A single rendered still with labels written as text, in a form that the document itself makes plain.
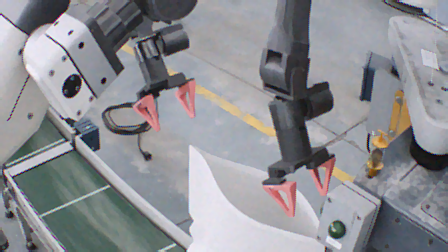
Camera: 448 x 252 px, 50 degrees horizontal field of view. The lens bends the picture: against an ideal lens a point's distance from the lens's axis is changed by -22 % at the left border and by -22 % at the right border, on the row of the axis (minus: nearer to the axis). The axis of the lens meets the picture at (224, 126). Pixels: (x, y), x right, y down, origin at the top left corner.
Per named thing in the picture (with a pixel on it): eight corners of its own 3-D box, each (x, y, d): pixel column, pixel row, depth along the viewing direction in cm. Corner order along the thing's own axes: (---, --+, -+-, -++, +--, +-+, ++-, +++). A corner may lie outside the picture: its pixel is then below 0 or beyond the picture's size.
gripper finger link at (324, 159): (342, 190, 108) (334, 145, 106) (320, 206, 103) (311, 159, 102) (318, 191, 113) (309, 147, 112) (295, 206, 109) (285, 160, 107)
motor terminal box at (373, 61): (355, 109, 121) (361, 64, 115) (361, 91, 129) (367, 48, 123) (386, 120, 119) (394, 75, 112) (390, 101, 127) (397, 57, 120)
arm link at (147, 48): (129, 48, 134) (133, 40, 128) (155, 38, 136) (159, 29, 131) (138, 73, 133) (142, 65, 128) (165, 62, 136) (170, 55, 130)
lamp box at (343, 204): (313, 239, 79) (326, 192, 74) (332, 225, 81) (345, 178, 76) (348, 261, 74) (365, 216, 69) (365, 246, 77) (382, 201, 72)
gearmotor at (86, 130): (53, 131, 271) (51, 106, 264) (74, 122, 280) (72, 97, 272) (78, 159, 253) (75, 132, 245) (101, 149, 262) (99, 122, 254)
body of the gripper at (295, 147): (329, 155, 105) (320, 116, 104) (294, 176, 99) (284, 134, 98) (305, 157, 110) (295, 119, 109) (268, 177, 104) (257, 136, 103)
